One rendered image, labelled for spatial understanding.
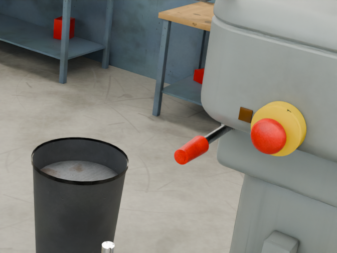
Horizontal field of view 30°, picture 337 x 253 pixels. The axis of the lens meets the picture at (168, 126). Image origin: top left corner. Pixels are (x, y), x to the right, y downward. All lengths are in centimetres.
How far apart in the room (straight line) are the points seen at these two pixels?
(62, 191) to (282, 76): 230
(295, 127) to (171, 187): 354
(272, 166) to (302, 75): 19
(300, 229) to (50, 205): 220
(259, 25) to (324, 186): 25
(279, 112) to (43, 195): 239
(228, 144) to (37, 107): 447
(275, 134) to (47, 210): 243
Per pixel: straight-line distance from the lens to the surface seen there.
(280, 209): 92
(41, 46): 610
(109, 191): 298
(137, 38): 621
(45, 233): 314
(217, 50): 75
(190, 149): 75
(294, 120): 70
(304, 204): 90
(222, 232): 384
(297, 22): 70
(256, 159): 86
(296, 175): 85
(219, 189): 429
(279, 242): 91
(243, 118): 74
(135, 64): 628
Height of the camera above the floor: 203
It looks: 23 degrees down
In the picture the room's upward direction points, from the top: 7 degrees clockwise
